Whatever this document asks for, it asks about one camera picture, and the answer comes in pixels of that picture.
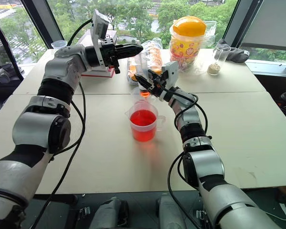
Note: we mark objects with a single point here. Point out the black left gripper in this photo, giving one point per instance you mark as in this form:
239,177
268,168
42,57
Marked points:
108,51

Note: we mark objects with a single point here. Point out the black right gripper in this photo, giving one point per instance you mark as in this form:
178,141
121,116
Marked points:
160,83

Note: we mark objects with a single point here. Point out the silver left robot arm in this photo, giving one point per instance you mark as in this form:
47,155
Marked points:
38,128

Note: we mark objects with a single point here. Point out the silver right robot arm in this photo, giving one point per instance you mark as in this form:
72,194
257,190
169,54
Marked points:
205,164

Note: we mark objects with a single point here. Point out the clear empty measuring cup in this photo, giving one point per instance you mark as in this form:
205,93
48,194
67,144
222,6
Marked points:
135,94

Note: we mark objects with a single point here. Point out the measuring cup with red liquid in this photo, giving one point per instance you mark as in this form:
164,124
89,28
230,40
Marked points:
143,124

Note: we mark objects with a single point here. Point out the small clear plastic cup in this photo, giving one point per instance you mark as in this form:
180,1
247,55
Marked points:
58,44

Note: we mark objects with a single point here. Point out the clear bag of orange snacks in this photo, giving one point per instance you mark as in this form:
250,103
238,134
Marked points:
153,56

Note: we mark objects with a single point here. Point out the white and red box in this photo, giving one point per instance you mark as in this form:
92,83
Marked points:
97,71

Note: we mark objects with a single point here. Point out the plastic jar with orange lid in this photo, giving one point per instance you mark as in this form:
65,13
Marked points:
186,45

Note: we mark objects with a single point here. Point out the glass tube with white granules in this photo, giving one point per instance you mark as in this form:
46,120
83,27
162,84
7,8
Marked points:
215,64

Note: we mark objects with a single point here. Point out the clear plastic container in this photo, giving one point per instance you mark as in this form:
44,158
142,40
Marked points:
211,29

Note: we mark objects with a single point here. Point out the grey cloth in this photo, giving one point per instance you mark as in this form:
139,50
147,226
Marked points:
237,54

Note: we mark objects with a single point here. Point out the dark grey rounded shape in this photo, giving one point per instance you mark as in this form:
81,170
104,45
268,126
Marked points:
109,213

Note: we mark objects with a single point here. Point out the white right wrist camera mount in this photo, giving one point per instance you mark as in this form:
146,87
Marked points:
172,71

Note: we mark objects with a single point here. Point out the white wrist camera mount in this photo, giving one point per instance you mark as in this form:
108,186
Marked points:
99,26
172,71

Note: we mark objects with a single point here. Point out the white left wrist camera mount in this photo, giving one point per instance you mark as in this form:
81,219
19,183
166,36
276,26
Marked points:
99,26

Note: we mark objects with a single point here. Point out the black metal frame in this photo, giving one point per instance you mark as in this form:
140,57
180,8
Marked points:
7,45

